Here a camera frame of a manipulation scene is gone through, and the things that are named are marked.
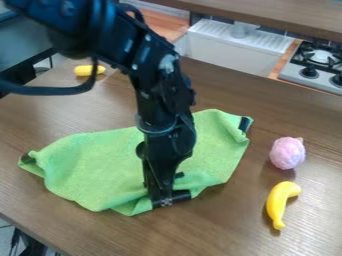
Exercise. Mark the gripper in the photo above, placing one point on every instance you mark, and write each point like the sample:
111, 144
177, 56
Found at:
164, 150

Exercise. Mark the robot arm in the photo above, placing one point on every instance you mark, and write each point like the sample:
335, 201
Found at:
129, 43

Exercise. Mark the green cloth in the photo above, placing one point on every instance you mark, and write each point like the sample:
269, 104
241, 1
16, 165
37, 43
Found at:
89, 160

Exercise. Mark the yellow toy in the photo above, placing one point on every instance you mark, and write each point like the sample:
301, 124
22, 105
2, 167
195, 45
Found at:
88, 70

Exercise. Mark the toy sink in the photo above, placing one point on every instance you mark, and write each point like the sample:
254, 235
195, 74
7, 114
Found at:
231, 53

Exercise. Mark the pink toy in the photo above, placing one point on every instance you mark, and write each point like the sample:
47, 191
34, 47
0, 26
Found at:
287, 153

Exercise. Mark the yellow toy banana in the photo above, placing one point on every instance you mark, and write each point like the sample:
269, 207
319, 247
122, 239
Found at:
278, 200

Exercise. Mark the toy stove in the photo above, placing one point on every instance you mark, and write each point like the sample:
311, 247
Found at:
318, 63

